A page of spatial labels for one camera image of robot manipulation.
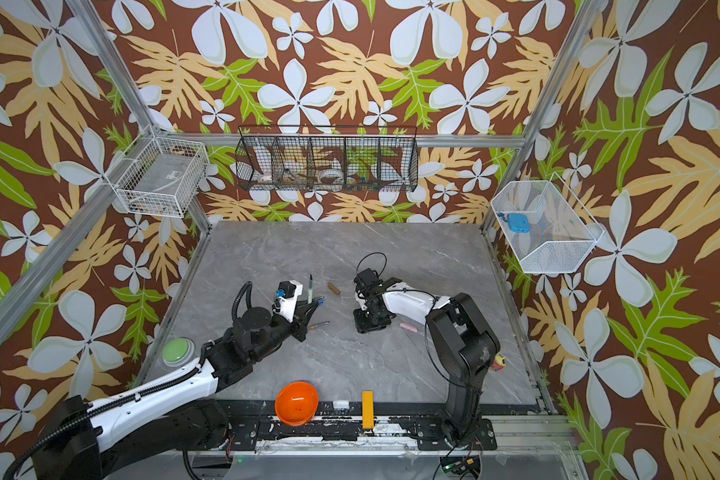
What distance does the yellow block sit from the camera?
0.77 m

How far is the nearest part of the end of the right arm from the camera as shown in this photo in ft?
2.27

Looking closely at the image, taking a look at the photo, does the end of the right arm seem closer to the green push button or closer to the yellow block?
the yellow block

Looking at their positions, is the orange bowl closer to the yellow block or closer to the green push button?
the yellow block

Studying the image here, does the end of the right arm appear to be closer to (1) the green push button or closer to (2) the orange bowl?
(2) the orange bowl

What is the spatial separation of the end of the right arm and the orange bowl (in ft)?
0.75

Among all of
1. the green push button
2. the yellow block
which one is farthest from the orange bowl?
the green push button

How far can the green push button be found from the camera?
2.83 feet

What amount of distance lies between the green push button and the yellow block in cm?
53

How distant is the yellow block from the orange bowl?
13 centimetres

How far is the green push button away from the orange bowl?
30cm

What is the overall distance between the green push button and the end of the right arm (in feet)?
1.67

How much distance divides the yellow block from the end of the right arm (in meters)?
0.17

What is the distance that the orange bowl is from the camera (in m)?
0.74
